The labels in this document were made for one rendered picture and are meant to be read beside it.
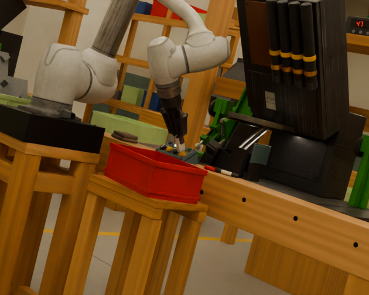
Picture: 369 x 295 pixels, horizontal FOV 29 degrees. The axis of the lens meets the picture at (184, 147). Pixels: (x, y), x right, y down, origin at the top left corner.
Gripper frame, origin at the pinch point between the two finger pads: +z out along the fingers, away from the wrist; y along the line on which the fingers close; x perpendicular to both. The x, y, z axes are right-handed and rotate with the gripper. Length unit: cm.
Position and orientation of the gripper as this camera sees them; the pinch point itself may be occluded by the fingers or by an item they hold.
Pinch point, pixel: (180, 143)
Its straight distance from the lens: 266.9
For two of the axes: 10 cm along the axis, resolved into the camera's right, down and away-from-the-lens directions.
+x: 6.9, -4.6, 5.6
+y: 7.1, 2.3, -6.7
